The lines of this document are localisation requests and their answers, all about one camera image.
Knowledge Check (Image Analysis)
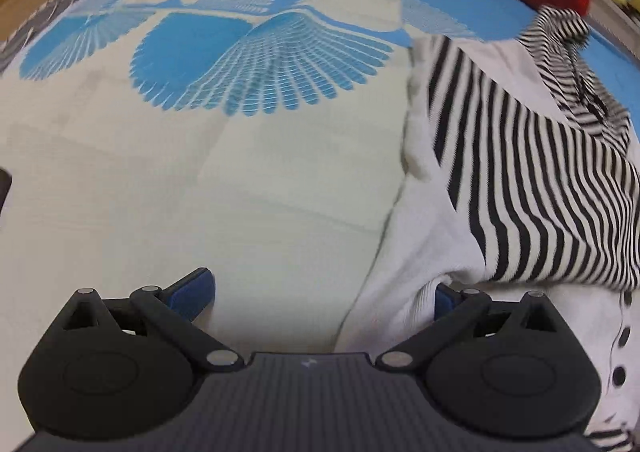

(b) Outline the black white striped hooded top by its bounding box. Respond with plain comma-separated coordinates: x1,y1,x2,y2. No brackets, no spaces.
336,6,639,451

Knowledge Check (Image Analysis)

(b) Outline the blue white patterned bedsheet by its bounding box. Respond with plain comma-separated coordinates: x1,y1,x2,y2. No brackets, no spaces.
1,0,639,451

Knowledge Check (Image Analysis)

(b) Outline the black smartphone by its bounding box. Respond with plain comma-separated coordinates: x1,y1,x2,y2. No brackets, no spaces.
0,168,12,211

